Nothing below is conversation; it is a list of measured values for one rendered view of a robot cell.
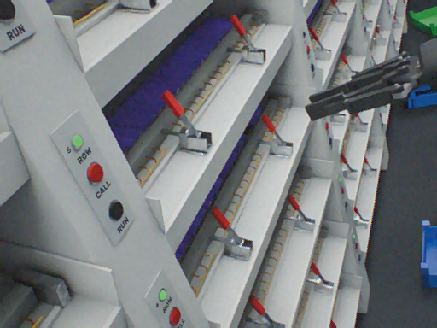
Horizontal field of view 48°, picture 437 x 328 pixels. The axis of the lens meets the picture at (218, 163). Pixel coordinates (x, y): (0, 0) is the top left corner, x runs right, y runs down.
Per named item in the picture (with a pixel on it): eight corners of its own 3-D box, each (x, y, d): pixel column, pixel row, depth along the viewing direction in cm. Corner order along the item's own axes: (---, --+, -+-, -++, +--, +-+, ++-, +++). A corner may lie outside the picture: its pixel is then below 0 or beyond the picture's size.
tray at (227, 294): (312, 125, 109) (316, 88, 103) (223, 366, 64) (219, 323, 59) (228, 113, 115) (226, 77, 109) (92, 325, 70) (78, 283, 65)
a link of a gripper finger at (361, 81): (407, 61, 76) (409, 56, 76) (342, 79, 83) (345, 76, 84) (416, 82, 77) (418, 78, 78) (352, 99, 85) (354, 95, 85)
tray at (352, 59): (364, 67, 170) (369, 29, 162) (336, 169, 126) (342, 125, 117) (306, 61, 176) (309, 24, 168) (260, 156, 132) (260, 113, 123)
